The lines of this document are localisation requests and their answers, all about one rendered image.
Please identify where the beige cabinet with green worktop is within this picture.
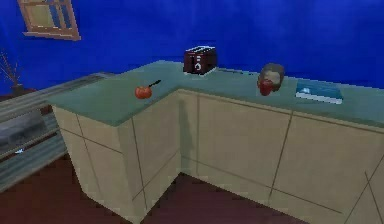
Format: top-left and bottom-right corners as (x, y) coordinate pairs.
(45, 59), (384, 224)

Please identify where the blue book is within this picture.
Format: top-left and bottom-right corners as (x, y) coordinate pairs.
(295, 79), (344, 106)

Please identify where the wooden framed window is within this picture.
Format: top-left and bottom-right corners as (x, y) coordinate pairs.
(17, 0), (82, 42)

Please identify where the grey metal shelf unit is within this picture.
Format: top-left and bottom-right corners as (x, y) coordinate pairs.
(0, 71), (116, 194)

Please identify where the dry twig plant in pot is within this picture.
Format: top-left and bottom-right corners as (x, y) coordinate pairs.
(0, 50), (25, 97)

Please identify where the dark red toaster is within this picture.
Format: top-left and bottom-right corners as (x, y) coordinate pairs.
(182, 45), (218, 76)

